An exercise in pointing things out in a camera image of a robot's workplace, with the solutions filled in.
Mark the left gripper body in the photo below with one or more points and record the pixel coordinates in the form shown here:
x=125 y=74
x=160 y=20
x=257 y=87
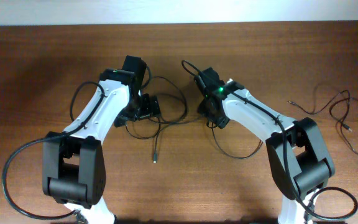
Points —
x=147 y=107

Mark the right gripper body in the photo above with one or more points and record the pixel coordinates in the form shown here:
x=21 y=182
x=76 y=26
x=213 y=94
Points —
x=215 y=117

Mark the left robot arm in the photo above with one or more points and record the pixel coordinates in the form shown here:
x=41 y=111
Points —
x=74 y=172

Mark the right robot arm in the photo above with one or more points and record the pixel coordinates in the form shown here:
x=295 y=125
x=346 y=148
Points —
x=299 y=159

